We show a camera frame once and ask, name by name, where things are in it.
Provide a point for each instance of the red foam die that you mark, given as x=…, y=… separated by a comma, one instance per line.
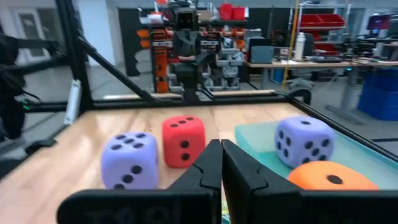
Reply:
x=183, y=132

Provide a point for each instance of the brown cardboard box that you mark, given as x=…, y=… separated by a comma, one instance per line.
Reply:
x=204, y=15

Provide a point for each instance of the purple foam die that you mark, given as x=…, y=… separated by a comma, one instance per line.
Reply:
x=130, y=158
x=304, y=133

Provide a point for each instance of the computer monitor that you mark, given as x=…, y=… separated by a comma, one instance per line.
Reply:
x=379, y=21

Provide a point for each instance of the black table clamp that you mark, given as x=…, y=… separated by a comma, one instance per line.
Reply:
x=40, y=144
x=303, y=93

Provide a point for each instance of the red storage bin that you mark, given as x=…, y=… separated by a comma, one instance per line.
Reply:
x=239, y=13
x=226, y=12

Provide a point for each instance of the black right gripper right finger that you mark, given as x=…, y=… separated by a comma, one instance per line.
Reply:
x=248, y=199

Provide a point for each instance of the grey box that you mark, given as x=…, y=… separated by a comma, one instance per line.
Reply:
x=261, y=54

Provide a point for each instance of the metal rack with red bins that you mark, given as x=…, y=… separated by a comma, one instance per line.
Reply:
x=320, y=20

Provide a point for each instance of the black aluminium table frame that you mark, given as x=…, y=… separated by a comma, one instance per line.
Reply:
x=73, y=46

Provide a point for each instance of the parts bin storage shelf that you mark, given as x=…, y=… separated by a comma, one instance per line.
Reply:
x=161, y=62

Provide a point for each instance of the silver metal bracket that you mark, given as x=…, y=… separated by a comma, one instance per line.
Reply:
x=73, y=102

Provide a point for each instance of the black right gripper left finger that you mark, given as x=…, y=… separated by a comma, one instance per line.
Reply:
x=199, y=199

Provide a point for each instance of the black office chair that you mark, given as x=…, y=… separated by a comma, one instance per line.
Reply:
x=310, y=43

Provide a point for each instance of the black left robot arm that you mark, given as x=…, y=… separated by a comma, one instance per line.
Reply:
x=186, y=74

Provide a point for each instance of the white bottle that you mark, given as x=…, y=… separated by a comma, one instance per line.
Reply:
x=300, y=46

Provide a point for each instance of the blue storage crate stack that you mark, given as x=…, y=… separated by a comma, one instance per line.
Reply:
x=379, y=96

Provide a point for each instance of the teal plastic tray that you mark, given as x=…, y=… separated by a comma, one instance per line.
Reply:
x=258, y=140

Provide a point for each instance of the wooden top office desk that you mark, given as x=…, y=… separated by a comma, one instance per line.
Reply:
x=295, y=64

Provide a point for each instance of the yellow vertical pole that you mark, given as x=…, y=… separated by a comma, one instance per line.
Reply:
x=291, y=40

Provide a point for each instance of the orange foam die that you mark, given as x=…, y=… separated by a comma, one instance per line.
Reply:
x=311, y=179

